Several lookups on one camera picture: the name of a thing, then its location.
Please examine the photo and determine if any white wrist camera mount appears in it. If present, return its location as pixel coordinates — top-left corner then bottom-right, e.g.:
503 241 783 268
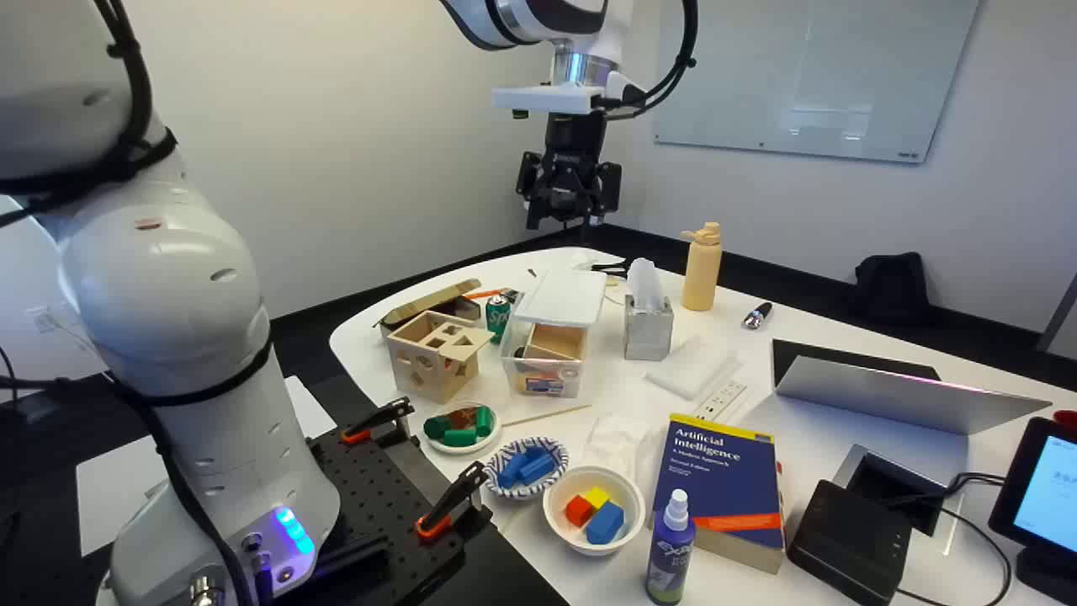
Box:
488 80 610 119

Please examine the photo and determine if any wooden shape sorter box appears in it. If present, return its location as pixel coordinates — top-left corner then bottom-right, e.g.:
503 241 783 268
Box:
384 306 495 407

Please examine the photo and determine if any thin wooden stick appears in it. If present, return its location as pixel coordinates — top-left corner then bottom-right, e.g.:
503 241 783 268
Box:
497 400 595 432

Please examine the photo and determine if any blue rectangular block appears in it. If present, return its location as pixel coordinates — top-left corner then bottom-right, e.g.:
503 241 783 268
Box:
582 500 629 553

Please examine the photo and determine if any grey tissue box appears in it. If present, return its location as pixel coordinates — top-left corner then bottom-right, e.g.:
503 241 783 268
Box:
618 256 677 362

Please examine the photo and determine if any white bowl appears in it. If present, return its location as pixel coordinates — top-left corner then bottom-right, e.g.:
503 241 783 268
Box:
537 464 651 560

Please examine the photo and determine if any black box device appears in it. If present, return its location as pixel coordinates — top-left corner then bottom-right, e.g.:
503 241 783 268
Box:
783 477 917 606

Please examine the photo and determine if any blue patterned paper plate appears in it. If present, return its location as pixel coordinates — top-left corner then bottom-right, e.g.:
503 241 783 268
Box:
484 434 571 506

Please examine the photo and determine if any black desk cable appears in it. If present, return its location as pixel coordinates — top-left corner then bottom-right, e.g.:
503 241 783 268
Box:
896 468 1016 606

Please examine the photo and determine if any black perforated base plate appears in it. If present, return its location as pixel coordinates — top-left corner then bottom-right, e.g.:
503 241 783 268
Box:
266 417 571 606

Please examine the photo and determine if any black marker pen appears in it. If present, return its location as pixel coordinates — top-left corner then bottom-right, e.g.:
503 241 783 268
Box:
738 299 778 333

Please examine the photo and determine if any black bag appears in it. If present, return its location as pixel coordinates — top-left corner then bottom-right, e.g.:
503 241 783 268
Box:
847 249 937 331

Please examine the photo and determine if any beige water bottle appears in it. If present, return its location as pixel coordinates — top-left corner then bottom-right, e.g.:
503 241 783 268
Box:
679 219 727 315

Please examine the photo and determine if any orange block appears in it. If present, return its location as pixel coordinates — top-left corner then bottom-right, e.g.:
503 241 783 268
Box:
562 490 598 531

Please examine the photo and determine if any wall whiteboard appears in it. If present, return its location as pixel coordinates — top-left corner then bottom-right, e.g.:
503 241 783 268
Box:
652 0 987 169

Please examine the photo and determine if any black square pad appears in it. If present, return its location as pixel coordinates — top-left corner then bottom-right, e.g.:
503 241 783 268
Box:
844 451 951 539

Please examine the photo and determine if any white foam pad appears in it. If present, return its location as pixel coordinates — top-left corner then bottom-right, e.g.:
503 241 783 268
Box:
646 333 743 403

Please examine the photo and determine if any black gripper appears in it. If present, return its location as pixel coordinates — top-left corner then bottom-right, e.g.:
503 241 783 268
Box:
514 110 627 231

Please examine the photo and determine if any clear plastic bin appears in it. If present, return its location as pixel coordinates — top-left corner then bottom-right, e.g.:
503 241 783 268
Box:
497 315 595 403

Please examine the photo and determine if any silver laptop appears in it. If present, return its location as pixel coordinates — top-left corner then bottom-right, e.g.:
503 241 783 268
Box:
738 352 1052 499

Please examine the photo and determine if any blue cylinder block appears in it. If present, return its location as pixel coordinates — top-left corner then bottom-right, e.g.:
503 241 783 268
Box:
495 455 533 490
514 448 559 482

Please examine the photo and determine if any black framed touchscreen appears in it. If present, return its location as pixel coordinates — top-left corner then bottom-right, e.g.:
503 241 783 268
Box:
987 413 1077 606

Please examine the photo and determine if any white bin lid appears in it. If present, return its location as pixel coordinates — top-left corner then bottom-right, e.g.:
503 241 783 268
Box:
508 267 610 333

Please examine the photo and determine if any blue and yellow book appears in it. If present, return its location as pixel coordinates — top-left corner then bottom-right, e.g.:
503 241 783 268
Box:
652 409 786 574

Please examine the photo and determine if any black clamp with orange grip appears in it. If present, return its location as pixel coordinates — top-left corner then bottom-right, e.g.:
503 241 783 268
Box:
335 394 417 451
411 457 495 545

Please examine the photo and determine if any spray bottle with purple label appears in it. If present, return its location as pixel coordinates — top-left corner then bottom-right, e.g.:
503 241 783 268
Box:
644 484 699 606

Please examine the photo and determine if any white plate with green blocks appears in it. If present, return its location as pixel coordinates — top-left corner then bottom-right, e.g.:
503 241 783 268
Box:
421 400 506 457

